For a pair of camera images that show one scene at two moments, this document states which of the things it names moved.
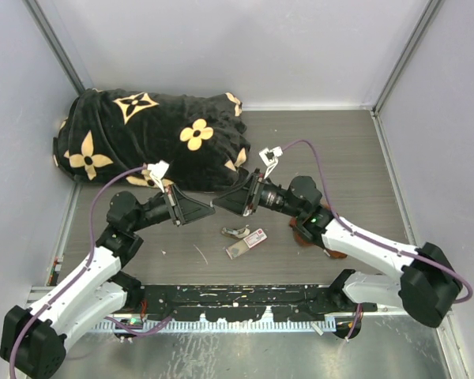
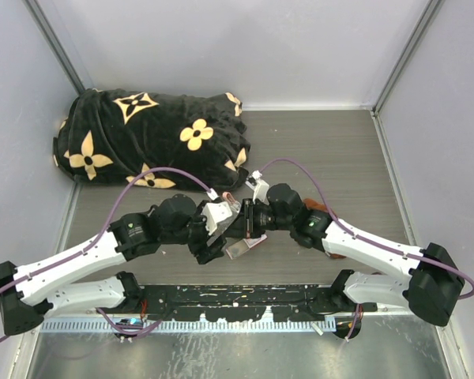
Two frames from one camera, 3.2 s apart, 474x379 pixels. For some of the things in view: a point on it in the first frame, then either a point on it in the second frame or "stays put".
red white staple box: (245, 244) stays put
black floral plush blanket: (107, 136) stays put
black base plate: (230, 302) stays put
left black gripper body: (173, 204) → (197, 239)
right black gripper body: (252, 199) → (257, 218)
